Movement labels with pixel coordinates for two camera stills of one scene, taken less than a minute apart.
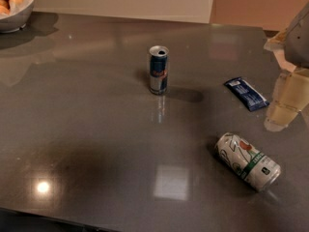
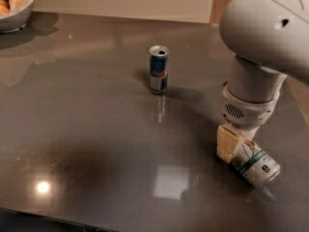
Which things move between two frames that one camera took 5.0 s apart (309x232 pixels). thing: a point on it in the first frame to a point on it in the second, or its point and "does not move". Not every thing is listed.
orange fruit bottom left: [4, 11] does not move
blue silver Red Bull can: [158, 70] does not move
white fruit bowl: [19, 13] does not move
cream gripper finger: [276, 44] to [243, 114]
